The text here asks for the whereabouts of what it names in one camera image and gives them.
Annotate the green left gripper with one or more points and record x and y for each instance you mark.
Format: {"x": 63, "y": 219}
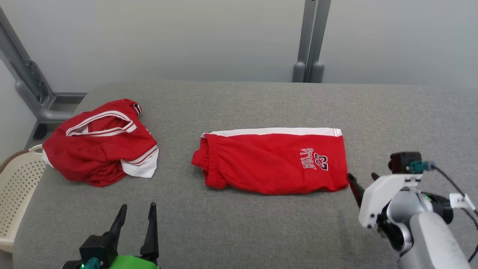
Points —
{"x": 134, "y": 262}

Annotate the red Bulls 23 shorts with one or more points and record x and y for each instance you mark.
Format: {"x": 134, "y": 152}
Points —
{"x": 269, "y": 164}

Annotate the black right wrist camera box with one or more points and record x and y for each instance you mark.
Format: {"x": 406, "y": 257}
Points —
{"x": 401, "y": 162}

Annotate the red and white jersey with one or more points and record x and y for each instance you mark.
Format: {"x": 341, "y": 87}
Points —
{"x": 97, "y": 149}

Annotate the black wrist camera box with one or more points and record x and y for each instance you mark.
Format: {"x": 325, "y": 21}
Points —
{"x": 401, "y": 162}
{"x": 97, "y": 246}

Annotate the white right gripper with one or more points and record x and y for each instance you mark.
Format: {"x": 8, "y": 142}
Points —
{"x": 377, "y": 201}

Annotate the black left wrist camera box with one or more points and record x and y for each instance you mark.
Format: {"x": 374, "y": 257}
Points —
{"x": 97, "y": 246}

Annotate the cream plastic laundry basket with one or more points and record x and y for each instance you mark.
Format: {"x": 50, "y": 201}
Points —
{"x": 18, "y": 186}

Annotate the grey double metal post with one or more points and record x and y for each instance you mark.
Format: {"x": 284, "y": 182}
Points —
{"x": 312, "y": 37}

